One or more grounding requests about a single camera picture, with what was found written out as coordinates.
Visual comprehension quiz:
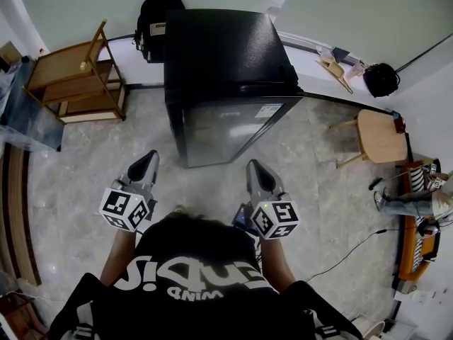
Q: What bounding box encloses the wooden scoop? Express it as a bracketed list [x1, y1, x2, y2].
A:
[315, 55, 354, 94]

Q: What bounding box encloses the black backpack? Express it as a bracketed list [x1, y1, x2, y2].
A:
[132, 0, 185, 63]

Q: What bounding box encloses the black round bag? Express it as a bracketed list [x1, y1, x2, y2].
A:
[363, 62, 401, 98]

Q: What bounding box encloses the black floor cable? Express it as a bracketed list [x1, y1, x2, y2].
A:
[304, 228, 401, 283]

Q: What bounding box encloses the black wall cable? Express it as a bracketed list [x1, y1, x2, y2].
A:
[395, 32, 453, 74]

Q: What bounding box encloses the dark flat tablet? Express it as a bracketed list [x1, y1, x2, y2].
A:
[331, 47, 350, 64]

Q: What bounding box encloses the long-handled mop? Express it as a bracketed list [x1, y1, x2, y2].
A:
[369, 161, 435, 191]

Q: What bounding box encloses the black mini fridge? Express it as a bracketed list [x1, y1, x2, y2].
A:
[163, 8, 299, 98]

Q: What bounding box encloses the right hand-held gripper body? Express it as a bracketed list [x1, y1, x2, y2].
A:
[248, 188, 302, 242]

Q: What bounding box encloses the dark phone with screen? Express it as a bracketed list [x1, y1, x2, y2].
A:
[231, 203, 258, 235]

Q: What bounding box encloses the grey roller blind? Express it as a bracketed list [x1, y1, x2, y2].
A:
[279, 0, 453, 67]
[16, 0, 298, 42]

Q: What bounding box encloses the cardboard box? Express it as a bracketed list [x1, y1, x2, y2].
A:
[0, 40, 22, 72]

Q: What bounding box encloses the round wooden stool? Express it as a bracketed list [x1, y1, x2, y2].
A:
[328, 108, 410, 169]

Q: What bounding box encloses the person's left forearm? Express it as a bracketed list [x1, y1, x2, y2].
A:
[100, 228, 137, 286]

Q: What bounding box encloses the person's right forearm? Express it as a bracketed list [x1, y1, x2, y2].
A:
[260, 237, 297, 295]

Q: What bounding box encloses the white window sill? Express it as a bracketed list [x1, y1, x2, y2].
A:
[97, 32, 394, 113]

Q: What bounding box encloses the wooden shelf cart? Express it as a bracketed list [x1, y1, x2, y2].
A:
[23, 18, 127, 124]

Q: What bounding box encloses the person's black printed shirt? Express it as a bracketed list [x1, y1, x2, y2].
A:
[47, 214, 362, 340]

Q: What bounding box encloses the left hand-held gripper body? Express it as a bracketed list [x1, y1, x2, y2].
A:
[98, 174, 159, 233]

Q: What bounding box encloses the curved wooden slat bench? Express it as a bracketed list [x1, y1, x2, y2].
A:
[0, 143, 42, 288]

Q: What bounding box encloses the orange sofa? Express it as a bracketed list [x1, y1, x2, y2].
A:
[392, 159, 443, 292]

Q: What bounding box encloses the white round container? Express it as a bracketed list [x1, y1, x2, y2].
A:
[352, 313, 386, 340]

